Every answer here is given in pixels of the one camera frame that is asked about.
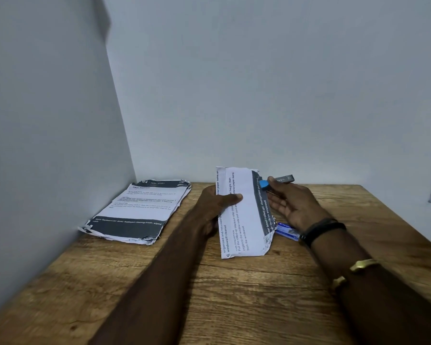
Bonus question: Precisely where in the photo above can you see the person's right forearm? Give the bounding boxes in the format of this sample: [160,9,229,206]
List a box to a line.
[308,226,431,345]

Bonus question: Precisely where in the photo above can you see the grey stapler with blue end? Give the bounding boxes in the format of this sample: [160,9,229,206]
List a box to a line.
[260,174,295,193]

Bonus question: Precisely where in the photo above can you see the blue staple box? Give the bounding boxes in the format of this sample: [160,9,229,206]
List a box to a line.
[275,222,301,242]

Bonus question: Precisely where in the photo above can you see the stack of printed paper sheets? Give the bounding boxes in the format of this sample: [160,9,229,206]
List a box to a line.
[78,179,192,246]

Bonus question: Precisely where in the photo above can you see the person's right hand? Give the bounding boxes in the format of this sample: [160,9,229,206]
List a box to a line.
[266,176,332,236]

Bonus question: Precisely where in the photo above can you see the person's left hand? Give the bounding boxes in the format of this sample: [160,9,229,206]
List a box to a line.
[193,184,243,238]

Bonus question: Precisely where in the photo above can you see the person's left forearm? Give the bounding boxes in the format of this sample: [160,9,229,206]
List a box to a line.
[89,211,220,345]

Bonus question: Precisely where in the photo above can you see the printed paper sheet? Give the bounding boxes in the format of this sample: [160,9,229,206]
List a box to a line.
[215,166,276,259]

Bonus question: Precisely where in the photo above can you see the gold cuff bracelet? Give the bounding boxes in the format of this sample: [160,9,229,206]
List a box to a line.
[330,259,380,290]

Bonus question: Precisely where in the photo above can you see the black wristband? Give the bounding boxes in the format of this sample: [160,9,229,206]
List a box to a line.
[298,218,347,248]

